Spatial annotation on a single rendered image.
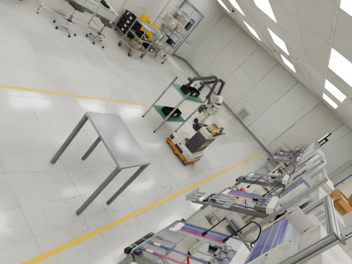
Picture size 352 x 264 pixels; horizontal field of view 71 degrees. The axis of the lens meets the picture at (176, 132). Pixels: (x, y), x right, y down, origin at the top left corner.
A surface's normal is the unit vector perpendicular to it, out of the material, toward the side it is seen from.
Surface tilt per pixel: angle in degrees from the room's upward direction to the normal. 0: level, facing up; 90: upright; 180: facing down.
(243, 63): 90
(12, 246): 0
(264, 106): 90
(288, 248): 90
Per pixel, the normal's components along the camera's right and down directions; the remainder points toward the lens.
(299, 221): -0.50, 0.01
